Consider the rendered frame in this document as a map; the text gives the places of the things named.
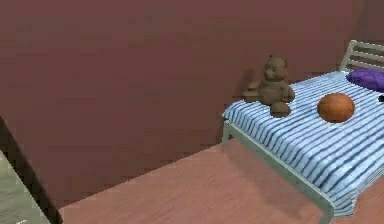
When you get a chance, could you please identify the brown teddy bear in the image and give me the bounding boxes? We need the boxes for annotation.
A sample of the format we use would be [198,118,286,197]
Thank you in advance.
[242,55,296,119]

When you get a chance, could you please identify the blue striped bed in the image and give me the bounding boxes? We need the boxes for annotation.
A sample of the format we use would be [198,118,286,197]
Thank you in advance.
[221,39,384,224]

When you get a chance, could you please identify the orange basketball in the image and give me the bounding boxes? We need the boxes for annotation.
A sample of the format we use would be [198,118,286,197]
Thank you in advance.
[316,92,356,124]

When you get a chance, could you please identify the purple pillow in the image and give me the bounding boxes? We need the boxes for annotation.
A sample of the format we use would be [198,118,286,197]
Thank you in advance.
[345,68,384,93]

